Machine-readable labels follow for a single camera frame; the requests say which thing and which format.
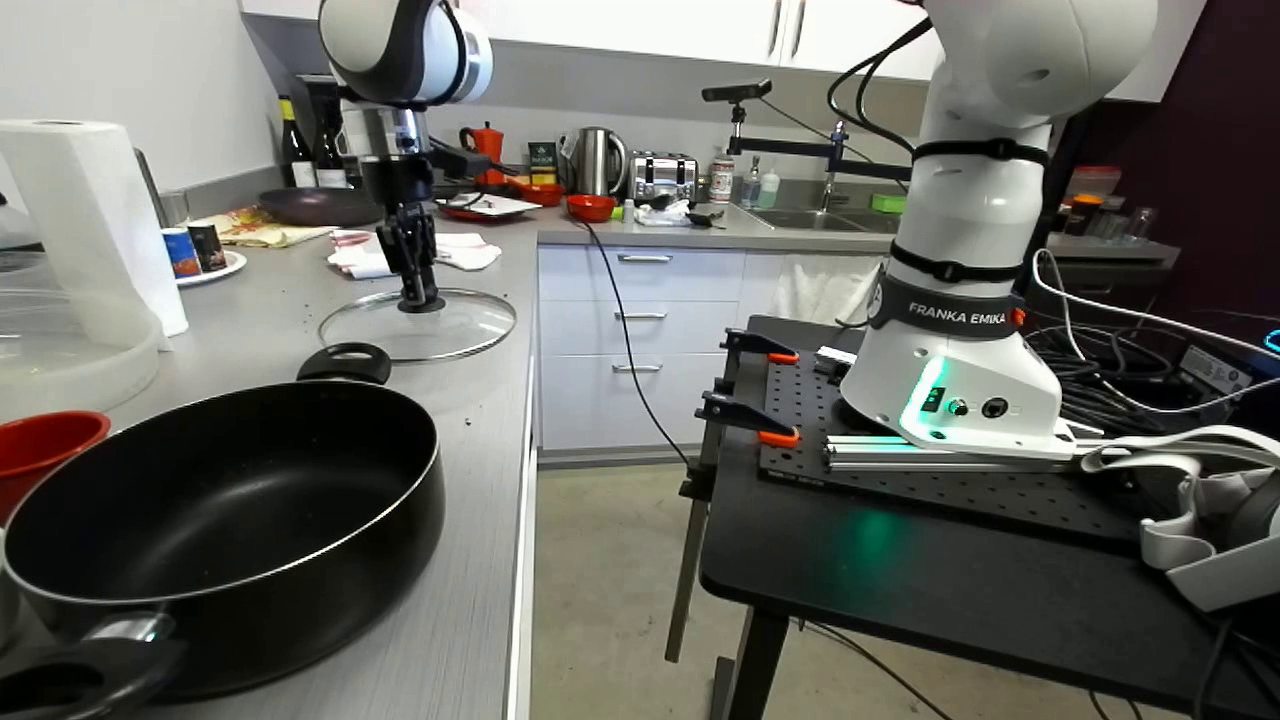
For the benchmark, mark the sink faucet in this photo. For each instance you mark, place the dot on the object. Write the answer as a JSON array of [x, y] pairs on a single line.
[[832, 165]]

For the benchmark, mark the orange clamp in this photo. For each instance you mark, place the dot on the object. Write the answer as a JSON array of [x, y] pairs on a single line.
[[787, 357], [780, 436]]

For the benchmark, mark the black frying pan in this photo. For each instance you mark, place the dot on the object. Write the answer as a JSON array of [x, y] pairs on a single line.
[[321, 206]]

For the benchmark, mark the white wall cabinet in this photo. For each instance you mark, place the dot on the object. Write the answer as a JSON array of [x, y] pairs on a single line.
[[640, 27]]

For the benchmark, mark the small red bowl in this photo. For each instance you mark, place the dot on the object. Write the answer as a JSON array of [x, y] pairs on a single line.
[[593, 206]]

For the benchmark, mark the small dark can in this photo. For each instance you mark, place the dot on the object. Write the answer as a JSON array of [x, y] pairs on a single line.
[[210, 247]]

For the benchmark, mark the green jar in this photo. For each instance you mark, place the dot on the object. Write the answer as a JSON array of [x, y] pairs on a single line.
[[540, 163]]

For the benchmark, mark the dark glass bottle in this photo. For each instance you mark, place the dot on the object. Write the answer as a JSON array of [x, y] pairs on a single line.
[[294, 145]]

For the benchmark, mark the white drawer cabinet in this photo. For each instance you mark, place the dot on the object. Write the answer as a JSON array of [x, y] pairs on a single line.
[[747, 344]]

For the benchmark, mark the white plate with food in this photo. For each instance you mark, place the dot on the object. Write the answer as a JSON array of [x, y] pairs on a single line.
[[488, 206]]

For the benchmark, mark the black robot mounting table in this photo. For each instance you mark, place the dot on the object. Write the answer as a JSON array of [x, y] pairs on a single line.
[[961, 561]]

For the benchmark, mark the black coffee machine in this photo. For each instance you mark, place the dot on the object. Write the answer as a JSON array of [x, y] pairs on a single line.
[[343, 127]]

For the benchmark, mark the clear plastic bottle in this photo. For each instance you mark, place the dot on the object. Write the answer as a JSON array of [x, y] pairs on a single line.
[[763, 187], [721, 181]]

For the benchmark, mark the stainless steel toaster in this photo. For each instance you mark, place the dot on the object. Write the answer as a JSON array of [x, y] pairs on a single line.
[[665, 174]]

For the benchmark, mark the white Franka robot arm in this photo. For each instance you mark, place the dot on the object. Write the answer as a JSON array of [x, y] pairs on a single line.
[[982, 227]]

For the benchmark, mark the green sponge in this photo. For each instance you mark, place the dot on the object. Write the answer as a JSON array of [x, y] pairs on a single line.
[[885, 206]]

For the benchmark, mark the yellowish cloth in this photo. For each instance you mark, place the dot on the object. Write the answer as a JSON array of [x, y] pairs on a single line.
[[275, 229]]

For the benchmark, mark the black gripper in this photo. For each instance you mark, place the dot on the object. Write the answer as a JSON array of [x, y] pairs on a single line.
[[410, 237]]

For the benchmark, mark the aluminium rail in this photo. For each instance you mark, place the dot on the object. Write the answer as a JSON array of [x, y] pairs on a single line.
[[933, 448]]

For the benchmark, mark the grey white controller device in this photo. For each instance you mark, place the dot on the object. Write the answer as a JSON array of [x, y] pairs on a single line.
[[1214, 541]]

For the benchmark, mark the white crumpled paper napkin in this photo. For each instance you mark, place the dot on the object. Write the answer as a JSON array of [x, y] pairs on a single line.
[[470, 248]]

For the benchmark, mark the black power strip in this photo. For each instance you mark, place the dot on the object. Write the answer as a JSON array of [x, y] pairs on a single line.
[[1216, 368]]

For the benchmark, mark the glass lid with black knob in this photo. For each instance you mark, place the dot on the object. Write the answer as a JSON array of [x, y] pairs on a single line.
[[440, 335]]

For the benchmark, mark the white paper towel roll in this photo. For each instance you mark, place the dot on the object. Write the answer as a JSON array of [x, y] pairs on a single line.
[[84, 215]]

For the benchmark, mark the white red-striped paper packet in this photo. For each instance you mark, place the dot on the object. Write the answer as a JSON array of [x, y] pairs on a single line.
[[360, 262]]

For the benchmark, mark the small white plate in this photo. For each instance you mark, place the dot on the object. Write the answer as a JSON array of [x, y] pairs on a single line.
[[223, 274]]

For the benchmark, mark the white dish cloth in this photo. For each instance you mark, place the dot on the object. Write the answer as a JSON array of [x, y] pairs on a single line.
[[673, 215]]

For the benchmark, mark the stainless steel kettle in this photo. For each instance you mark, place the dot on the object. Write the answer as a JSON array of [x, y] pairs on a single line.
[[596, 163]]

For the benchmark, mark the small blue can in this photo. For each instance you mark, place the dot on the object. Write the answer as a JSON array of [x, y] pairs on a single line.
[[181, 255]]

